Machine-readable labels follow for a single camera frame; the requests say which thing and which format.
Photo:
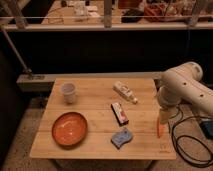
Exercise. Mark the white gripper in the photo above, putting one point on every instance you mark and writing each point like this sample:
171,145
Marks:
164,115

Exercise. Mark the white ceramic cup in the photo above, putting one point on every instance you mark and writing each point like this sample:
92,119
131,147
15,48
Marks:
69,92

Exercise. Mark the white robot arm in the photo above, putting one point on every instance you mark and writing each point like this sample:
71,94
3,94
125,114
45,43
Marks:
183,83

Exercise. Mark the orange carrot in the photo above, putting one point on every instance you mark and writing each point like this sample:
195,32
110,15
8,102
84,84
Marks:
160,128

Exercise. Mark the blue sponge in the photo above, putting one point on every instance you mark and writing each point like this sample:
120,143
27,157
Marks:
122,137

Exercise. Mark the small red snack box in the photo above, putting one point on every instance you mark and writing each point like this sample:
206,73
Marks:
119,114

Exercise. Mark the white plastic bottle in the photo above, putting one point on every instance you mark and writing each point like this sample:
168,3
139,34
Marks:
125,92

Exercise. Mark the metal railing beam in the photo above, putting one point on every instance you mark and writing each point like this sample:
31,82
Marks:
96,24

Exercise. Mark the orange bowl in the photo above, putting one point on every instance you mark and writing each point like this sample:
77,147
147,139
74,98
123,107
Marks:
69,129

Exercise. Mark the diagonal metal pole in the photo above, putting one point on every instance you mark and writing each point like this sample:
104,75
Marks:
26,69

